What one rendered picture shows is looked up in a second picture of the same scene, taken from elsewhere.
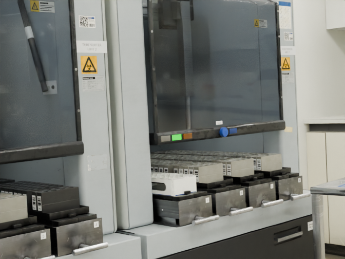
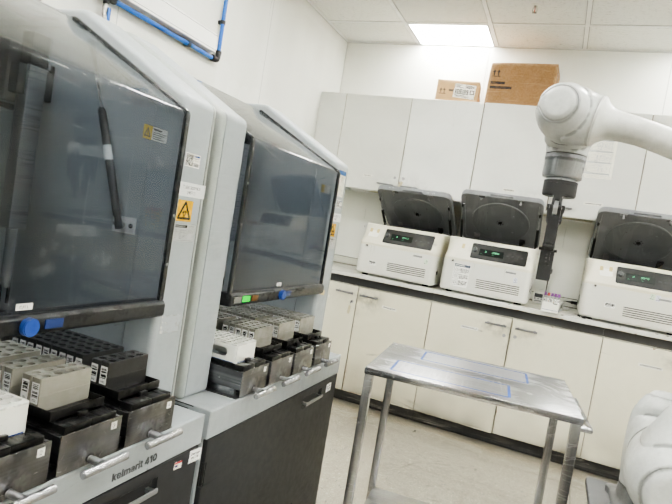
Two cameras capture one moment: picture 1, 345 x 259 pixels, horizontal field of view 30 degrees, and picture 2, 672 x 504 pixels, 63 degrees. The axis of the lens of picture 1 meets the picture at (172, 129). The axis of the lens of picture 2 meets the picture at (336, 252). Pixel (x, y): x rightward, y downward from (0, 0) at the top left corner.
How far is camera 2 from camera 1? 61 cm
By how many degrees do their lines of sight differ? 24
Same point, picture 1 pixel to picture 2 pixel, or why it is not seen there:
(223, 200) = (276, 367)
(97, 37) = (198, 180)
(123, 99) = (207, 253)
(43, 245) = (112, 436)
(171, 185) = (234, 351)
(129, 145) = (202, 305)
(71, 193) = (140, 362)
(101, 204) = (164, 372)
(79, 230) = (152, 413)
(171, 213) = (230, 382)
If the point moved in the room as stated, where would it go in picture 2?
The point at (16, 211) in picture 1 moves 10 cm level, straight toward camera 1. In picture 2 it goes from (77, 388) to (91, 408)
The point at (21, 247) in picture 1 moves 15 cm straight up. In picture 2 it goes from (87, 443) to (99, 358)
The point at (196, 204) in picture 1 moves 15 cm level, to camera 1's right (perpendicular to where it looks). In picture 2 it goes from (256, 374) to (308, 376)
